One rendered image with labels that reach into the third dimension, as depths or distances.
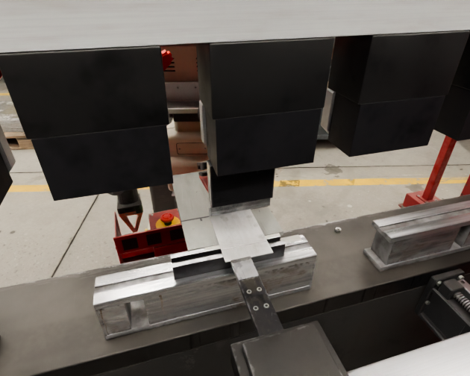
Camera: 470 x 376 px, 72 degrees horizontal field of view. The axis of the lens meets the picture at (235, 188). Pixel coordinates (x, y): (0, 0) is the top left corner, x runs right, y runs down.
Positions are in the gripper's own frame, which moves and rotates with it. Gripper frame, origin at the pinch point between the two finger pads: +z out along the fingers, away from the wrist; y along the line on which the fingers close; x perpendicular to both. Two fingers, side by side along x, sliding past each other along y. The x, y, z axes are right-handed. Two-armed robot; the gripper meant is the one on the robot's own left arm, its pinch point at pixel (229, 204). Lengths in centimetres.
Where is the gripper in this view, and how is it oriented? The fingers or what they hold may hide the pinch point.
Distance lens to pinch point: 65.3
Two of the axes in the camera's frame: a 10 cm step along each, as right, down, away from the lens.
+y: 9.6, -1.4, 2.2
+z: 1.2, 9.9, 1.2
